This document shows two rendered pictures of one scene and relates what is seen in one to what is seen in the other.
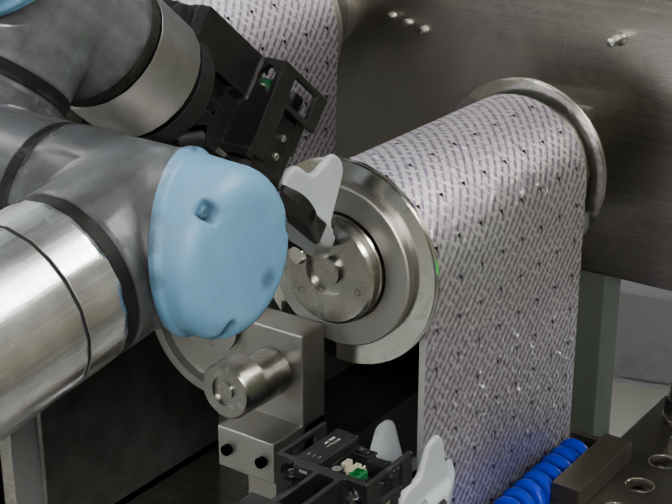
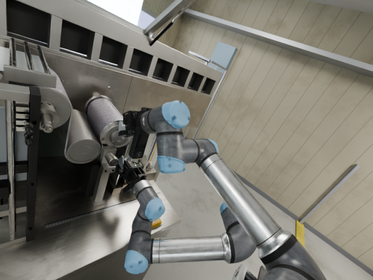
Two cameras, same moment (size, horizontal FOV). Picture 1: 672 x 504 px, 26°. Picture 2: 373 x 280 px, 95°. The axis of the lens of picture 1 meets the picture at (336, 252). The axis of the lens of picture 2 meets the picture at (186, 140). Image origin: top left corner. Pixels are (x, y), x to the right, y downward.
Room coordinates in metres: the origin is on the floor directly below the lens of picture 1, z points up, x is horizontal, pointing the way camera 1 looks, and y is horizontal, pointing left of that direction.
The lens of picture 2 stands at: (0.60, 0.60, 1.64)
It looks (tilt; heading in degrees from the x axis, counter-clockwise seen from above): 23 degrees down; 274
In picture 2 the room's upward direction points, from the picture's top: 25 degrees clockwise
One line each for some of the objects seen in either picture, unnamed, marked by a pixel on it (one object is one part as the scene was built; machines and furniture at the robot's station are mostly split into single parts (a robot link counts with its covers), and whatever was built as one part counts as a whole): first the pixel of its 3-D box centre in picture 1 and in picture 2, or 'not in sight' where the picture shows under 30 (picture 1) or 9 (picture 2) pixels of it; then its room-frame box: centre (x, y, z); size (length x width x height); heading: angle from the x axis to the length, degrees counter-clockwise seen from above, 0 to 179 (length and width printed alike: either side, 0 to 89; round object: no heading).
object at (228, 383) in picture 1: (234, 386); (112, 161); (0.87, 0.07, 1.18); 0.04 x 0.02 x 0.04; 55
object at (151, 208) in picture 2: not in sight; (150, 204); (0.66, 0.10, 1.11); 0.11 x 0.08 x 0.09; 145
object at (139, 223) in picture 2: not in sight; (142, 223); (0.66, 0.12, 1.01); 0.11 x 0.08 x 0.11; 109
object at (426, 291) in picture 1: (345, 261); (118, 135); (0.92, -0.01, 1.25); 0.15 x 0.01 x 0.15; 55
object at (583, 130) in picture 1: (522, 166); (100, 109); (1.12, -0.15, 1.25); 0.15 x 0.01 x 0.15; 55
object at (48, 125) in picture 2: not in sight; (46, 125); (0.99, 0.25, 1.34); 0.06 x 0.03 x 0.03; 145
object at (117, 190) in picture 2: not in sight; (107, 173); (0.98, -0.13, 0.92); 0.28 x 0.04 x 0.04; 145
